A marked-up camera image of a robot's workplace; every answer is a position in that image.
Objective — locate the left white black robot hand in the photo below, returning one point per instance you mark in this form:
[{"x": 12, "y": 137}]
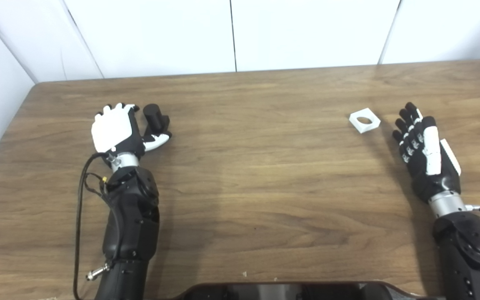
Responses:
[{"x": 111, "y": 129}]

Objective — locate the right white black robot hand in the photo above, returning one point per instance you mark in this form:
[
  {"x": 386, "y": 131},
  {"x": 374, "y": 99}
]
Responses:
[{"x": 431, "y": 175}]

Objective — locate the black peg with square base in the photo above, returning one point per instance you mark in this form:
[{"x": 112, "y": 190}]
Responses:
[{"x": 153, "y": 116}]

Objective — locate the white square piece with hole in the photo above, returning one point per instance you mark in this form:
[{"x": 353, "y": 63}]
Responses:
[{"x": 369, "y": 128}]

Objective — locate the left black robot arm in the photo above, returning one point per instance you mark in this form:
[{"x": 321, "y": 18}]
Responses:
[{"x": 133, "y": 225}]

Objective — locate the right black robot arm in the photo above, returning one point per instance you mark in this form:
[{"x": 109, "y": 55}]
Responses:
[{"x": 469, "y": 254}]

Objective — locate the silver metal connector plug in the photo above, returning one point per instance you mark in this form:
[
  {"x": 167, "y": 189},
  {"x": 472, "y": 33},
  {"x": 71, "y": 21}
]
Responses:
[{"x": 96, "y": 273}]

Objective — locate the black robot torso cover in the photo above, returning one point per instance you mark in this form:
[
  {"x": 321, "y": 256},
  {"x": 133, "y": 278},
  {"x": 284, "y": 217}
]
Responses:
[{"x": 265, "y": 292}]

